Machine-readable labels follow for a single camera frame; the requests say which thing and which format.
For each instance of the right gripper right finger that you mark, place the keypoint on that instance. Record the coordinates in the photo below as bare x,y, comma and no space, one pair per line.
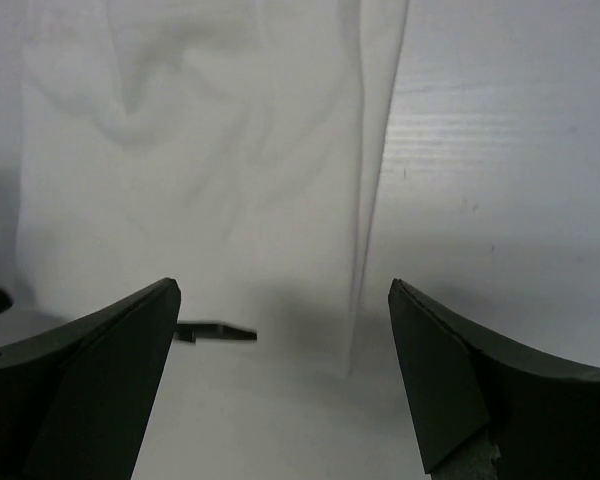
484,406

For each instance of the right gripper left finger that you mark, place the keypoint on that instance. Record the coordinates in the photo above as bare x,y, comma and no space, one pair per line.
75,400

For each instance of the white t-shirt black graphic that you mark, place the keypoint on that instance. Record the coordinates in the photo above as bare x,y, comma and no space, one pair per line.
234,146

